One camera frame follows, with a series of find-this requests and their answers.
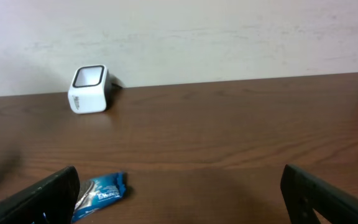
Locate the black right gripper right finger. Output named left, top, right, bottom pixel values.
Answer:
left=280, top=164, right=358, bottom=224

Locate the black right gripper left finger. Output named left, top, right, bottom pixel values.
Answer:
left=0, top=166, right=80, bottom=224

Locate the blue Oreo cookie pack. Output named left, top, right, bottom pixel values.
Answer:
left=71, top=172, right=126, bottom=223

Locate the white barcode scanner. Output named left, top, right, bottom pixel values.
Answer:
left=68, top=65, right=112, bottom=114

